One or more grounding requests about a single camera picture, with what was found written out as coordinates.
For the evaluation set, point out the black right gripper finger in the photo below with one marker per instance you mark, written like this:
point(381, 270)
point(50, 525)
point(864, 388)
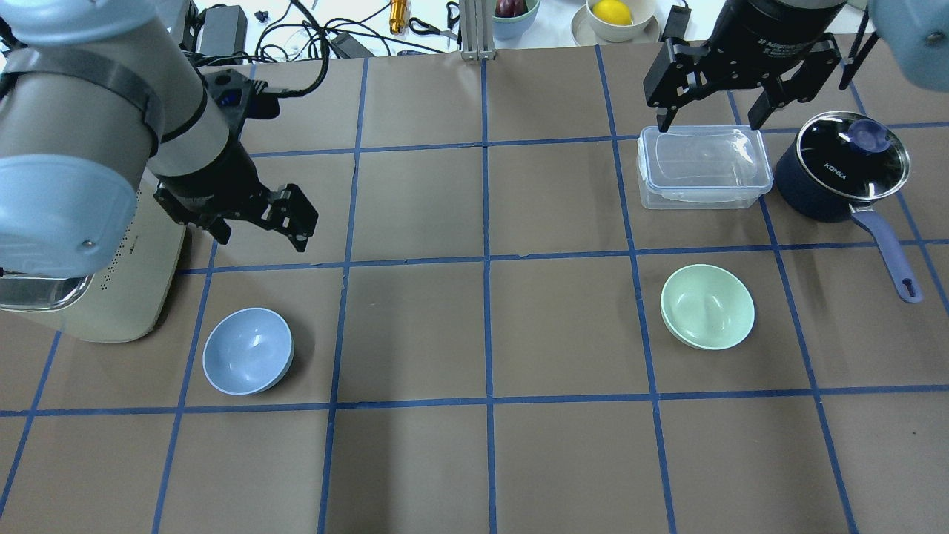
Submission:
point(665, 111)
point(768, 102)

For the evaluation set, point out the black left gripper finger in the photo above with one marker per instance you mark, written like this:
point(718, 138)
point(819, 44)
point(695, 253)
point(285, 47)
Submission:
point(219, 230)
point(293, 215)

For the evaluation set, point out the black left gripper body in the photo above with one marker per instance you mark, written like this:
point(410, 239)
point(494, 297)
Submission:
point(210, 171)

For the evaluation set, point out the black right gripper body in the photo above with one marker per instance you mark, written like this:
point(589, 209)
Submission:
point(780, 31)

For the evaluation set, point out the green plastic bowl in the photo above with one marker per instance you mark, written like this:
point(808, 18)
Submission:
point(707, 307)

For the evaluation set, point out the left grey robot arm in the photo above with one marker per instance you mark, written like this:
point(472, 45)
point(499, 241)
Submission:
point(94, 94)

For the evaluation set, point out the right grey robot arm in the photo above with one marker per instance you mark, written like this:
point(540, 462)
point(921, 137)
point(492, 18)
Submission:
point(915, 32)

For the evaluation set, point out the cream bowl on saucer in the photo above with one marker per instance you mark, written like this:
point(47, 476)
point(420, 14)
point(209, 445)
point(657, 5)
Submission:
point(588, 30)

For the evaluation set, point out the blue plastic bowl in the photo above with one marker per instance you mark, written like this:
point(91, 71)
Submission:
point(248, 352)

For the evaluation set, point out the light blue fruit bowl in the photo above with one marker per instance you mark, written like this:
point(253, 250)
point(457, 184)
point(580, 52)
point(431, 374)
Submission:
point(508, 29)

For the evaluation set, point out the clear plastic food container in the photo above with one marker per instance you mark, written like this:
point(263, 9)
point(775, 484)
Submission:
point(695, 167)

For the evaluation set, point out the dark blue saucepan with lid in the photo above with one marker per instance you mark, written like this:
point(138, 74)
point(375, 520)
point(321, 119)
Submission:
point(837, 167)

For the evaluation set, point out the yellow lemon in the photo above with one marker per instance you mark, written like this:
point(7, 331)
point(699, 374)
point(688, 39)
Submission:
point(613, 12)

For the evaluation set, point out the cream white toaster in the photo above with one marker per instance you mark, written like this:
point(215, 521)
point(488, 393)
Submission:
point(119, 303)

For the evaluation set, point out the black power adapter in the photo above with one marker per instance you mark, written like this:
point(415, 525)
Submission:
point(222, 30)

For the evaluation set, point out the dark red fruit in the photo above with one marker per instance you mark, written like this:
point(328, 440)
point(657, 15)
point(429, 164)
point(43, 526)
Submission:
point(508, 9)

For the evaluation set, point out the black scissors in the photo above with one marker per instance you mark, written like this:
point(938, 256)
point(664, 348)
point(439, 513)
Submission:
point(450, 30)

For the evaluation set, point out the aluminium frame post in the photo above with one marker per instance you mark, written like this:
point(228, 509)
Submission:
point(477, 30)

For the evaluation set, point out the orange handled tool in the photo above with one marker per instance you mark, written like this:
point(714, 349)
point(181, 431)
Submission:
point(398, 18)

